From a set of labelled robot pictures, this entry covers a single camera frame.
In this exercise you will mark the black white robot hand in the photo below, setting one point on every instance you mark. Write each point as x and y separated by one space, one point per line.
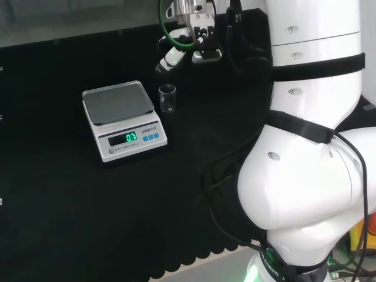
191 17

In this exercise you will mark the small clear glass beaker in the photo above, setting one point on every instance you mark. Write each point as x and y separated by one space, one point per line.
168 100

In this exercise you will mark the white electronic balance steel pan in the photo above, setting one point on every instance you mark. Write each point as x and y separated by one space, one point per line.
117 102

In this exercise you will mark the grey tape strip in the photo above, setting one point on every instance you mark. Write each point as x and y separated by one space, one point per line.
369 107

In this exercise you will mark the black bench cloth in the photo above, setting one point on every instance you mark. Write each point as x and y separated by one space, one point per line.
88 220

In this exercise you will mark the yellow stop button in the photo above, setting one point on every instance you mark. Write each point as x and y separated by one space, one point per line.
357 235

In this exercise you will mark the grey metal base plate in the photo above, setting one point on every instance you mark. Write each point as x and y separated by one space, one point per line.
235 273

